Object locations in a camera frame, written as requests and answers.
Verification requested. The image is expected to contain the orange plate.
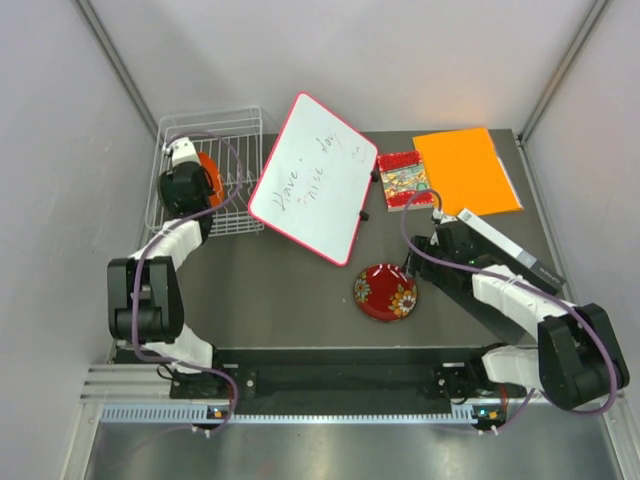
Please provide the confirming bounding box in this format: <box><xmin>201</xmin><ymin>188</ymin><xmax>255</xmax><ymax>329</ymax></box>
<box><xmin>198</xmin><ymin>152</ymin><xmax>225</xmax><ymax>207</ymax></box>

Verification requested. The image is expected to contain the red floral plate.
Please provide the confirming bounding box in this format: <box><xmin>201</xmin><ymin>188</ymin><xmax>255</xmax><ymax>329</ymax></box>
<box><xmin>353</xmin><ymin>263</ymin><xmax>418</xmax><ymax>323</ymax></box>

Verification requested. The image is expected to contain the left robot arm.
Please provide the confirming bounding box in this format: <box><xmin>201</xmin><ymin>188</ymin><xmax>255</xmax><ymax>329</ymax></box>
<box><xmin>107</xmin><ymin>160</ymin><xmax>227</xmax><ymax>397</ymax></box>

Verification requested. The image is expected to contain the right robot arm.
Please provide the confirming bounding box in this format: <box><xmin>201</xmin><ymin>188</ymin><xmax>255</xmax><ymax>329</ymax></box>
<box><xmin>403</xmin><ymin>219</ymin><xmax>630</xmax><ymax>411</ymax></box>

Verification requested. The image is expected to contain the black box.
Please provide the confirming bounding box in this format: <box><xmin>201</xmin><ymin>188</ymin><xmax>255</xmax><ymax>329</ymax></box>
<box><xmin>410</xmin><ymin>207</ymin><xmax>566</xmax><ymax>346</ymax></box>

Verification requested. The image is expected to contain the orange folder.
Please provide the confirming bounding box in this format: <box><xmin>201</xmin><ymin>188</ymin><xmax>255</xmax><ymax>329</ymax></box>
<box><xmin>413</xmin><ymin>128</ymin><xmax>523</xmax><ymax>216</ymax></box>

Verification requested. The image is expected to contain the red patterned paperback book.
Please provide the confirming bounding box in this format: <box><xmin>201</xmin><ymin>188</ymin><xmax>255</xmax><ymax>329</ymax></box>
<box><xmin>377</xmin><ymin>150</ymin><xmax>430</xmax><ymax>212</ymax></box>

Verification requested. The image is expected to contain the pink framed whiteboard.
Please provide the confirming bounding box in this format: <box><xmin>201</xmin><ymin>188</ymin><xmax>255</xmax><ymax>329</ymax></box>
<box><xmin>248</xmin><ymin>92</ymin><xmax>378</xmax><ymax>266</ymax></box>

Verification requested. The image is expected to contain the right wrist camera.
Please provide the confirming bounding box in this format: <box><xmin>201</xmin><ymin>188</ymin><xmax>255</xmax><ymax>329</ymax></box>
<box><xmin>431</xmin><ymin>209</ymin><xmax>458</xmax><ymax>225</ymax></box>

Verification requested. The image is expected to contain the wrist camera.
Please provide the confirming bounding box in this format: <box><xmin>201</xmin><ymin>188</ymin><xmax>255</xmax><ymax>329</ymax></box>
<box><xmin>431</xmin><ymin>209</ymin><xmax>458</xmax><ymax>225</ymax></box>
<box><xmin>163</xmin><ymin>137</ymin><xmax>200</xmax><ymax>167</ymax></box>

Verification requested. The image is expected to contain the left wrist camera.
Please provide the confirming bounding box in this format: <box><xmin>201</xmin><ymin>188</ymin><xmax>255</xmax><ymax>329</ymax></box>
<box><xmin>163</xmin><ymin>137</ymin><xmax>200</xmax><ymax>167</ymax></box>

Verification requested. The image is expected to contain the white wire dish rack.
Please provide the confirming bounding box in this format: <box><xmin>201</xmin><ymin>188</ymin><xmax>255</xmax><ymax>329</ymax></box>
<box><xmin>144</xmin><ymin>106</ymin><xmax>264</xmax><ymax>236</ymax></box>

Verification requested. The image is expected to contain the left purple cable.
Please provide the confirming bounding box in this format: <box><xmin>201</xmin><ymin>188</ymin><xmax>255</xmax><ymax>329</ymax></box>
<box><xmin>130</xmin><ymin>128</ymin><xmax>246</xmax><ymax>434</ymax></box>

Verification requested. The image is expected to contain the purple cable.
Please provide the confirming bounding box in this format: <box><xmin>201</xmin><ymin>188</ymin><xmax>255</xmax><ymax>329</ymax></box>
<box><xmin>130</xmin><ymin>128</ymin><xmax>246</xmax><ymax>434</ymax></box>
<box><xmin>401</xmin><ymin>188</ymin><xmax>621</xmax><ymax>434</ymax></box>

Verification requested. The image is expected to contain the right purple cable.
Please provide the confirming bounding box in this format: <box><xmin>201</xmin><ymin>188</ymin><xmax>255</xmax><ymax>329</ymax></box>
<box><xmin>401</xmin><ymin>188</ymin><xmax>621</xmax><ymax>434</ymax></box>

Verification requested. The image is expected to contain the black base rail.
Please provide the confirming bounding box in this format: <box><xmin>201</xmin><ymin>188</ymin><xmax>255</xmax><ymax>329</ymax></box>
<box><xmin>112</xmin><ymin>344</ymin><xmax>531</xmax><ymax>416</ymax></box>

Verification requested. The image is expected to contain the grey cable duct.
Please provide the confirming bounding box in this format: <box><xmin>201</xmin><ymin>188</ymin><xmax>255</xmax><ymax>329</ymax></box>
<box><xmin>100</xmin><ymin>404</ymin><xmax>503</xmax><ymax>425</ymax></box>

